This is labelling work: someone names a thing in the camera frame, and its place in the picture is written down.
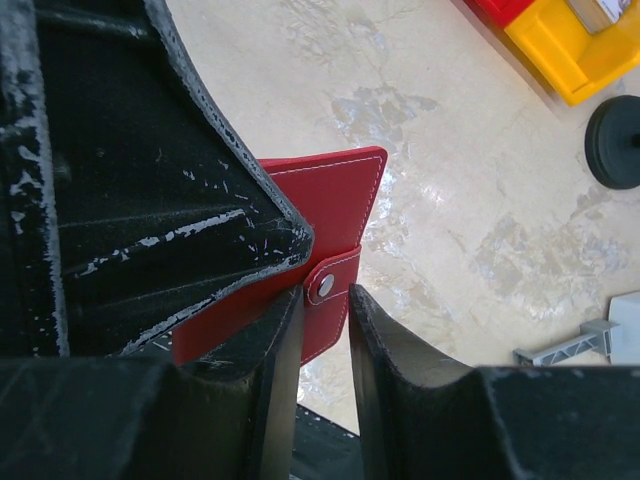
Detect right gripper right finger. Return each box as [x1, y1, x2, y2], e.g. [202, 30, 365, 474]
[349, 284, 639, 479]

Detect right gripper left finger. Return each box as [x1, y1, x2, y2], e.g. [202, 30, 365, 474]
[1, 287, 304, 479]

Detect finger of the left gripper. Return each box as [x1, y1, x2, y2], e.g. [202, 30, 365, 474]
[1, 1, 314, 357]

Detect red leather card holder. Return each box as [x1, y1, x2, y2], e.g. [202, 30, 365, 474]
[172, 146, 388, 365]

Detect silver card stack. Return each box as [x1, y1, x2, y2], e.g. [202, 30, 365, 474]
[567, 0, 632, 34]

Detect white metronome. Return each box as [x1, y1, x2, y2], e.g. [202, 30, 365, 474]
[513, 291, 639, 367]

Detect black microphone stand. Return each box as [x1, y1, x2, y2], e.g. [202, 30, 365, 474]
[584, 95, 640, 190]

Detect yellow plastic bin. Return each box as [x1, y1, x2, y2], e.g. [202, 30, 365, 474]
[505, 1, 639, 106]

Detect red plastic bin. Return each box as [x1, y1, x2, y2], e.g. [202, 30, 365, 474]
[465, 0, 533, 28]

